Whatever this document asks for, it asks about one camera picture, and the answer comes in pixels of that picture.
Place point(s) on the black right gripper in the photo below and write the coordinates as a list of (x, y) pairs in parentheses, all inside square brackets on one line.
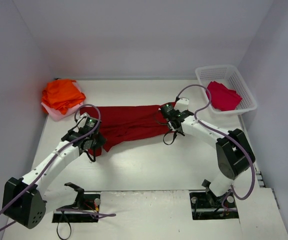
[(165, 114)]

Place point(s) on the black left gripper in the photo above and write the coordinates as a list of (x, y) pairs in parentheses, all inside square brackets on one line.
[(99, 140)]

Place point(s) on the dark red t shirt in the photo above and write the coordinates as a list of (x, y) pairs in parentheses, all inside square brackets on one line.
[(129, 123)]

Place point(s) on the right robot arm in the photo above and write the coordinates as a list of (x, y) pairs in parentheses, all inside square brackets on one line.
[(233, 151)]

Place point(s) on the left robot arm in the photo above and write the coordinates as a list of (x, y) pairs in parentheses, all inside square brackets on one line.
[(25, 200)]

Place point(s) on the pink folded t shirt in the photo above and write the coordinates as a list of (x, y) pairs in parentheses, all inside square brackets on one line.
[(56, 113)]

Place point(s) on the red t shirt in basket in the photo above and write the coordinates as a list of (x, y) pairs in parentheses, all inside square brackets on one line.
[(222, 98)]

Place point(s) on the white plastic basket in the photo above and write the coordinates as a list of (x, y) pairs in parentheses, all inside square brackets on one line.
[(230, 77)]

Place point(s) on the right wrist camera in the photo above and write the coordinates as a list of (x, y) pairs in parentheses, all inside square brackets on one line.
[(182, 104)]

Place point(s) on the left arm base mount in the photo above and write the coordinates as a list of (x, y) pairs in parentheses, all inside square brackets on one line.
[(88, 202)]

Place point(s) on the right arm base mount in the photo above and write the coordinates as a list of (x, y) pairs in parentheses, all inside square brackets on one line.
[(206, 206)]

